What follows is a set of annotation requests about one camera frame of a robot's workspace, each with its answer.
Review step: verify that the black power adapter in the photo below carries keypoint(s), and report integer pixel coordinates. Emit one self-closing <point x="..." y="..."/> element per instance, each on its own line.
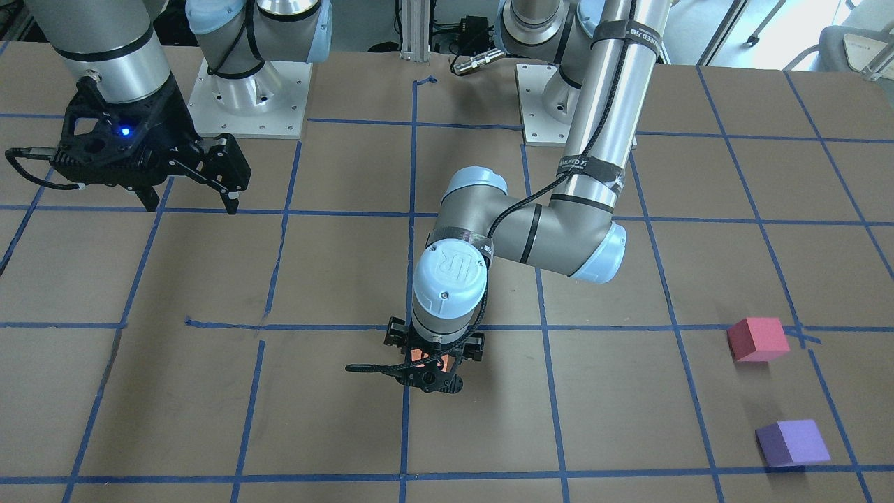
<point x="474" y="34"/>

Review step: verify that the silver cable connector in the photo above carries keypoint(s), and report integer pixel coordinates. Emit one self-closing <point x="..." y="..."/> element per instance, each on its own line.
<point x="476" y="62"/>

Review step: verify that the grey office chair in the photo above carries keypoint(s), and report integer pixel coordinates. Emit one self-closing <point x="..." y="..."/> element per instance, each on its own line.
<point x="868" y="53"/>

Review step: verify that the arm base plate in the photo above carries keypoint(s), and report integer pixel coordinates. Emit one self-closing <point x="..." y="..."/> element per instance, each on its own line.
<point x="546" y="105"/>
<point x="270" y="104"/>

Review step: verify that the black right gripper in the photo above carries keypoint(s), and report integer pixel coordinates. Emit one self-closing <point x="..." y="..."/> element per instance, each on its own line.
<point x="170" y="114"/>

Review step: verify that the aluminium frame post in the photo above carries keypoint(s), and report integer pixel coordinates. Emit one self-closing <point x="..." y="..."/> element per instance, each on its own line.
<point x="415" y="22"/>

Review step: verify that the pink foam cube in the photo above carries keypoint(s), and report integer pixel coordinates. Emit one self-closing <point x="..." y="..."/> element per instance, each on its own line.
<point x="757" y="339"/>

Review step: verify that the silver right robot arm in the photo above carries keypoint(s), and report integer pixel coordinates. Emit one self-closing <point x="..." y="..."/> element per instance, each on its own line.
<point x="115" y="43"/>

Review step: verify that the purple foam cube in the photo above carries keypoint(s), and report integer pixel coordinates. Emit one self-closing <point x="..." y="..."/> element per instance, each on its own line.
<point x="792" y="443"/>

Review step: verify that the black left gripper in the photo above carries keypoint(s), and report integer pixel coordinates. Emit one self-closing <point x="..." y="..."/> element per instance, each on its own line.
<point x="397" y="335"/>

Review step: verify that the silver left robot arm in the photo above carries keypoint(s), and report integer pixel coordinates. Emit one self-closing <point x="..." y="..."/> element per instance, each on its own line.
<point x="605" y="52"/>

